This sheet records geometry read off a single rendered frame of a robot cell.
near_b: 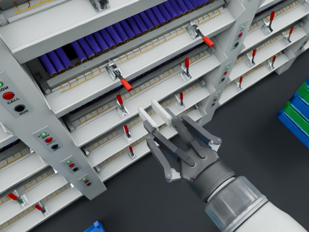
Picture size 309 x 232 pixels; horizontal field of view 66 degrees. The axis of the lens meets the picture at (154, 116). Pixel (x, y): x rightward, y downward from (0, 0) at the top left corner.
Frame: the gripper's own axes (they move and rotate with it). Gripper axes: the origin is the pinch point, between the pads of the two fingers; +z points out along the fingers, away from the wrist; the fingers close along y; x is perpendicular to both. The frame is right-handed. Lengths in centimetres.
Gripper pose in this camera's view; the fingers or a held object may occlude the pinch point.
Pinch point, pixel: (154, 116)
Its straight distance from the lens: 51.3
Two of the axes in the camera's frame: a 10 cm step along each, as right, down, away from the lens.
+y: 8.2, -4.9, 2.9
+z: -5.7, -6.3, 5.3
